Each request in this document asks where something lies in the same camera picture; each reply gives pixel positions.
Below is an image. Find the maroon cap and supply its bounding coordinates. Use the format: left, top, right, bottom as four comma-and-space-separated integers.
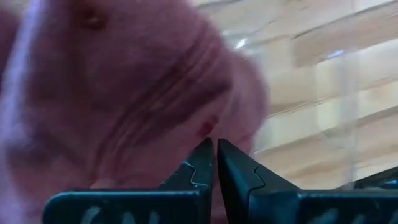
0, 0, 271, 224

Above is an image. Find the black aluminium table frame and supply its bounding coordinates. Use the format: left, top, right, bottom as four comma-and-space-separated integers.
337, 166, 398, 191

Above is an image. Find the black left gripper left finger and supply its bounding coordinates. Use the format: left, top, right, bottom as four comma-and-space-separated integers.
42, 137, 215, 224

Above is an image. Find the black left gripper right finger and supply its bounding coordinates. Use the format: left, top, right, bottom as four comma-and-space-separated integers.
216, 138, 398, 224

